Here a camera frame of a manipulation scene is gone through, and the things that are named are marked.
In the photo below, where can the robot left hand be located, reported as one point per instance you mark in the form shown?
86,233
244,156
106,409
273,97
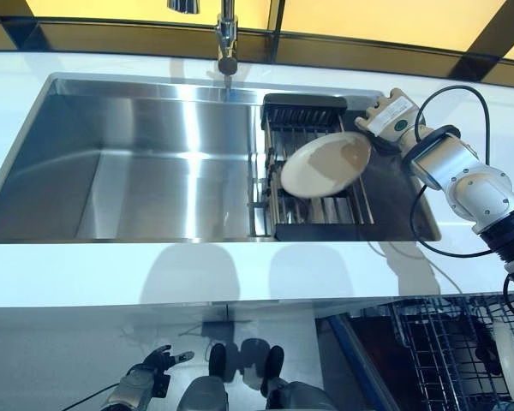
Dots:
154,364

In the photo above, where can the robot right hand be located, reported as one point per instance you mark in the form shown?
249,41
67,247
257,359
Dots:
392,115

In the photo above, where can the cream round plate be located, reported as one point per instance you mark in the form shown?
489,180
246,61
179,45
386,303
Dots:
321,167
509,364

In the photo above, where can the dishwasher door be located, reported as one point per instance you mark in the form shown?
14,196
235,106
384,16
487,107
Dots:
368,342

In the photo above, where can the wide white cabinet door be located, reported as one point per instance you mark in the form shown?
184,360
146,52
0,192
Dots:
90,314

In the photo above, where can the black robot right foot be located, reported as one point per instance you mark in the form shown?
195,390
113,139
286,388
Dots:
274,368

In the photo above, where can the narrow white cabinet door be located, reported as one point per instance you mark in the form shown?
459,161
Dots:
274,310

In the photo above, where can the robot right leg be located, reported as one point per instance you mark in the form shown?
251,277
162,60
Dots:
300,398

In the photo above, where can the chrome pull-down faucet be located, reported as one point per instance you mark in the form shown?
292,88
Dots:
227,38

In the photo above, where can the stainless steel sink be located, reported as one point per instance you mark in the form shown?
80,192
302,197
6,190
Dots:
133,171

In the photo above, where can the dark window frame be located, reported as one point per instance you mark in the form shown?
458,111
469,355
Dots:
111,38

